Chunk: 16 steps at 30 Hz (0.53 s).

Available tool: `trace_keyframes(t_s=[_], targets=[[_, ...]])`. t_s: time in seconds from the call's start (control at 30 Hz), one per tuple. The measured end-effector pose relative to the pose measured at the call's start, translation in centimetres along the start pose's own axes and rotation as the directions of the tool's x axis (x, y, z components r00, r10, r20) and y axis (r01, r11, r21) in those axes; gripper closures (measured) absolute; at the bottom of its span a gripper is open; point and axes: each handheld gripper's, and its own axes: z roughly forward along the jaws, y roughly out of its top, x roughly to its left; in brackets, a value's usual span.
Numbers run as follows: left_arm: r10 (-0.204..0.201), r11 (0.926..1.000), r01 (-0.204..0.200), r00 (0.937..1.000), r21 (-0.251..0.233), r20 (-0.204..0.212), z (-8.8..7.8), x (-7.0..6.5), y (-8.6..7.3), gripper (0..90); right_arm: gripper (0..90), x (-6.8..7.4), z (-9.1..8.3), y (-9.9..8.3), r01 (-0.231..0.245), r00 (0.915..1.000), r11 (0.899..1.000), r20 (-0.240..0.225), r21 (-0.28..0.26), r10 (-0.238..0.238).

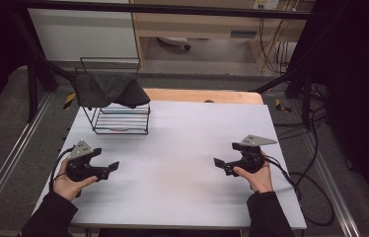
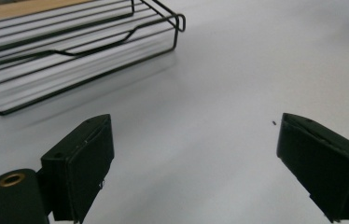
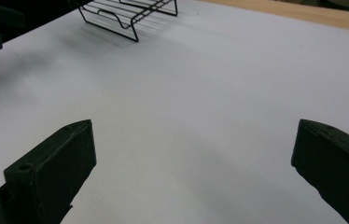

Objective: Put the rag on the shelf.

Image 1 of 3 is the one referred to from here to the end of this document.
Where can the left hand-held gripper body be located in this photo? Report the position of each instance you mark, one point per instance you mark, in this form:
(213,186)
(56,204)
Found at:
(77,169)

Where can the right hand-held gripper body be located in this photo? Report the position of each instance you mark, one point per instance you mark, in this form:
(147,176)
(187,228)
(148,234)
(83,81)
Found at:
(253,163)

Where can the dark grey towel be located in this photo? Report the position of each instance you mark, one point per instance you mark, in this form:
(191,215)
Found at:
(107,87)

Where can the person's right hand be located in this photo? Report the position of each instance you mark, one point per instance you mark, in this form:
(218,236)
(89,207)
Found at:
(261,181)

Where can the person's left hand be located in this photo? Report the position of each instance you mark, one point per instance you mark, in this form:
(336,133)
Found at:
(67,187)

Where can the white table cover sheet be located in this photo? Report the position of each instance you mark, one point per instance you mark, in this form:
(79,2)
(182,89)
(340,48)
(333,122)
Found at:
(189,148)

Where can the yellow black tape marker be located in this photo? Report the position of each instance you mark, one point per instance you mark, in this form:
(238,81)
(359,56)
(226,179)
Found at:
(69,101)
(281,107)

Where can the wooden table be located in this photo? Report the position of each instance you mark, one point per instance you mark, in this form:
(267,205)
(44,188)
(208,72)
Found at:
(205,95)

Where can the black metal stand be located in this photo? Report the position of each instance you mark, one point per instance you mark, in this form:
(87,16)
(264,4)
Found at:
(307,98)
(33,92)

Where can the white chair base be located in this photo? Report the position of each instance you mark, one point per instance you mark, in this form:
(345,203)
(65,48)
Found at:
(174,41)

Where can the white cabinet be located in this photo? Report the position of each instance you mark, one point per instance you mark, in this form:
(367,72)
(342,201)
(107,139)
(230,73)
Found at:
(80,33)

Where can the light wooden desk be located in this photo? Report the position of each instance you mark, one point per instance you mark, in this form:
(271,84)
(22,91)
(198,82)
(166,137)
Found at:
(189,26)

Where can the white power strip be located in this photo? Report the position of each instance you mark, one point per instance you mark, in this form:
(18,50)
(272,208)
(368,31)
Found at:
(266,4)

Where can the aluminium rail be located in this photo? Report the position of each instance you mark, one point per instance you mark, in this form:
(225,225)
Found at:
(333,184)
(11,154)

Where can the black horizontal frame bar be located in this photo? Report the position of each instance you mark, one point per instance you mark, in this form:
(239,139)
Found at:
(205,12)

